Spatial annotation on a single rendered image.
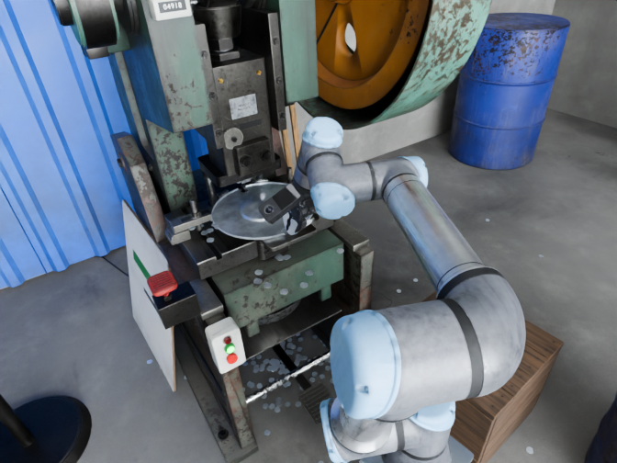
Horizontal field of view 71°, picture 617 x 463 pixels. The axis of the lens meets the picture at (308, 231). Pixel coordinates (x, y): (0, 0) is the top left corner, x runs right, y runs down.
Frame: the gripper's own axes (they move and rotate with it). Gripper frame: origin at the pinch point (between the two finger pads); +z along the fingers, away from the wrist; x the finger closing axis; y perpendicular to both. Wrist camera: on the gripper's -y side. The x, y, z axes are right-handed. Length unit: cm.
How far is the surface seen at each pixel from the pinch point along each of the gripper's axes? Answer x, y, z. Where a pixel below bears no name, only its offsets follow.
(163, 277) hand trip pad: 4.4, -31.3, 5.8
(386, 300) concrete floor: -13, 61, 81
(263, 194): 19.5, 5.0, 10.3
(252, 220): 9.7, -4.2, 5.7
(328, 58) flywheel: 43, 38, -13
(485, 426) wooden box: -66, 28, 25
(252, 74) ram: 31.5, 4.9, -23.1
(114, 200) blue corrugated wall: 107, -23, 104
